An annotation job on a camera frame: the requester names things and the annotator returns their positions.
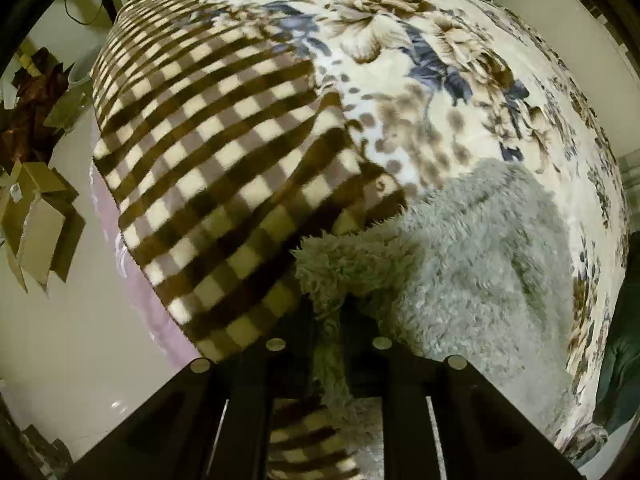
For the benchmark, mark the dark green cloth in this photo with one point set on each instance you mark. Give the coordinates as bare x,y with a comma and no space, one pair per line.
620,350

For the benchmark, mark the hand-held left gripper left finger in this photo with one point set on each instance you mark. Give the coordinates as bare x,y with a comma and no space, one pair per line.
295,325

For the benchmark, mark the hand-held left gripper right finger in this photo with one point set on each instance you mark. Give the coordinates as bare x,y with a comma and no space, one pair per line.
357,325

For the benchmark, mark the pink bed sheet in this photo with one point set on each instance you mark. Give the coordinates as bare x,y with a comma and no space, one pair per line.
135,270

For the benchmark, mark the checkered floral printed blanket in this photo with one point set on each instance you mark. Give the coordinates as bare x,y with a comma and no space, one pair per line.
310,125

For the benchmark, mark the brown clothing pile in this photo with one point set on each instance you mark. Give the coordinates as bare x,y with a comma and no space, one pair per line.
32,95

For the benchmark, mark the grey fluffy towel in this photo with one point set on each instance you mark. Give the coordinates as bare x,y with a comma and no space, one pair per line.
450,280

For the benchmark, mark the cardboard boxes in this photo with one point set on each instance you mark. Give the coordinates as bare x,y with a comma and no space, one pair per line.
37,220

